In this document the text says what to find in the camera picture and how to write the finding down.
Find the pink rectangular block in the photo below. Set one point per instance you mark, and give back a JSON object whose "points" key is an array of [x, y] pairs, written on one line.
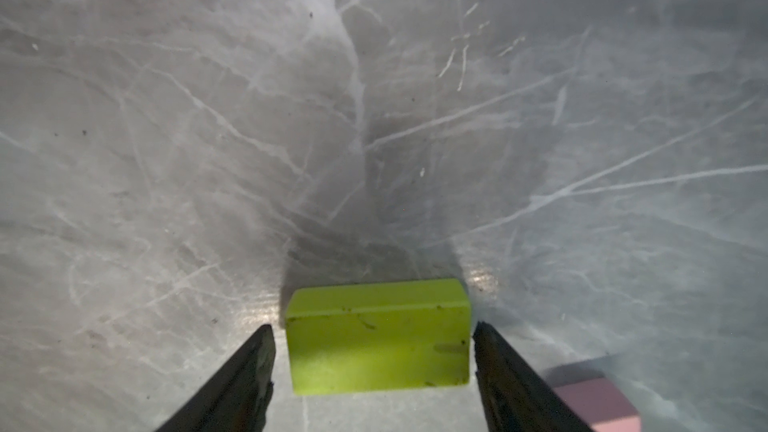
{"points": [[601, 405]]}

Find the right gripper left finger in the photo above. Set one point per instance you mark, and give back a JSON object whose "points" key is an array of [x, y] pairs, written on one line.
{"points": [[237, 396]]}

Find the light green rectangular block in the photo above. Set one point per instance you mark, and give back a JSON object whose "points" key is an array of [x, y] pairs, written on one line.
{"points": [[379, 337]]}

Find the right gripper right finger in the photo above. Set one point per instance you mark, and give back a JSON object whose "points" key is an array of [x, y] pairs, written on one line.
{"points": [[514, 397]]}

